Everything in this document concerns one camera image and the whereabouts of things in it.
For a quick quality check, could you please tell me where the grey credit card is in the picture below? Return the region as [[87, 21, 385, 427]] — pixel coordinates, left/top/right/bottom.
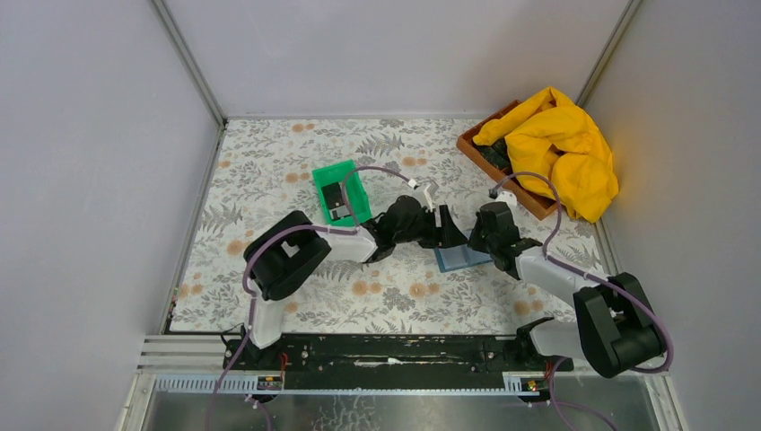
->
[[329, 206, 350, 221]]

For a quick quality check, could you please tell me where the black credit card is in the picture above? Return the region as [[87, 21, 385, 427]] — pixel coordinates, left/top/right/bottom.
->
[[321, 182, 344, 210]]

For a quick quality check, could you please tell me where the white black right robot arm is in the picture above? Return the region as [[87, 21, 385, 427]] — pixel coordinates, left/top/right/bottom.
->
[[468, 201, 669, 378]]

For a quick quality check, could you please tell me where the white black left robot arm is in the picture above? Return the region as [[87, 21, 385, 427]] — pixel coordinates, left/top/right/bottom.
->
[[242, 195, 468, 348]]

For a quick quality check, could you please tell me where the brown wooden tray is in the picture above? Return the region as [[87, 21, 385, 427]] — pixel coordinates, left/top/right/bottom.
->
[[457, 100, 559, 220]]

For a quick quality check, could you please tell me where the green plastic bin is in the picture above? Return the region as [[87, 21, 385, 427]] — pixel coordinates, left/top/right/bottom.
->
[[312, 160, 372, 227]]

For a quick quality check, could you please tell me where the yellow cloth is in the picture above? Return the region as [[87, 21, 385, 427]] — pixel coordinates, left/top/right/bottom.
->
[[472, 86, 619, 223]]

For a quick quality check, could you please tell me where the floral table mat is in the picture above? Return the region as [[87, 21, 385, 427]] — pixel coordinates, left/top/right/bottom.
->
[[169, 118, 623, 336]]

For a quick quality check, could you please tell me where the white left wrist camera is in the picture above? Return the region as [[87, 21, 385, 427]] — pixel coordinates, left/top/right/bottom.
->
[[407, 180, 438, 211]]

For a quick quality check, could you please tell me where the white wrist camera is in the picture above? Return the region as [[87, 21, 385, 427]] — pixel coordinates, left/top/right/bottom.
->
[[407, 180, 438, 211], [489, 189, 519, 208]]

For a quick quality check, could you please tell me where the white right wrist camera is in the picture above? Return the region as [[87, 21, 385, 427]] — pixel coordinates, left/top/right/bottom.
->
[[489, 189, 519, 208]]

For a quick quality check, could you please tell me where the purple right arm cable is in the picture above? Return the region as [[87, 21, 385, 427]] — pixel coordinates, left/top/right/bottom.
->
[[488, 172, 676, 431]]

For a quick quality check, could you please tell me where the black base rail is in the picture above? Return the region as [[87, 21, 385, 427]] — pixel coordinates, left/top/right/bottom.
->
[[221, 331, 573, 392]]

